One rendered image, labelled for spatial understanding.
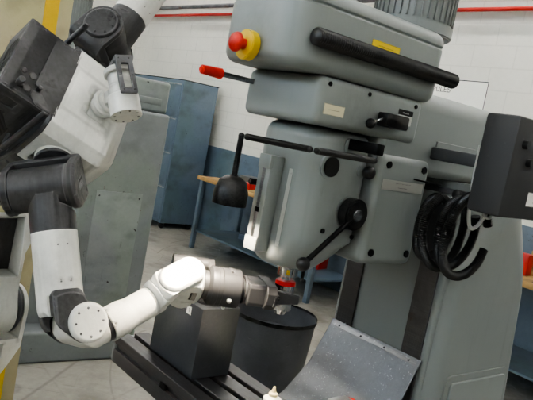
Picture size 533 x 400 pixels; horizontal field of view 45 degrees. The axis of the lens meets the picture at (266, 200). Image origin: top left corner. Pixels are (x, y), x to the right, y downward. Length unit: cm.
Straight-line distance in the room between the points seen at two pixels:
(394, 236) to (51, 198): 77
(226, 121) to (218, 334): 731
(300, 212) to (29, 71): 63
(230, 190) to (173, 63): 904
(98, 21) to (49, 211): 49
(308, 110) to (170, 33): 927
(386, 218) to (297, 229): 24
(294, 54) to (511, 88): 495
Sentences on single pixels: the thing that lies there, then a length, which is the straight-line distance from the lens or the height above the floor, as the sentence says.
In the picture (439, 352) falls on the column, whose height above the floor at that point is 113.
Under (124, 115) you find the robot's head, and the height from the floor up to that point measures 157.
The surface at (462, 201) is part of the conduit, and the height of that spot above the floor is 153.
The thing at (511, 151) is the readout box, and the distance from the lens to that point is 141.
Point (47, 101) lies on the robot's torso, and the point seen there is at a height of 157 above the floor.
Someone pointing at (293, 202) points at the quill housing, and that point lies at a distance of 138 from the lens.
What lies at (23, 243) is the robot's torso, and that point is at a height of 120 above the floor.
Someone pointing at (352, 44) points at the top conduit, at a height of 179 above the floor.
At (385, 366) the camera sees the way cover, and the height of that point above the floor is 105.
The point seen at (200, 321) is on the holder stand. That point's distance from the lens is 167.
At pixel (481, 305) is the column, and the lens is 182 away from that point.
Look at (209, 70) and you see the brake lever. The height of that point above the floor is 170.
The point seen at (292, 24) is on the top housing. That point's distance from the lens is 128.
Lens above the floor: 161
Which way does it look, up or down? 6 degrees down
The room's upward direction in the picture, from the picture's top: 11 degrees clockwise
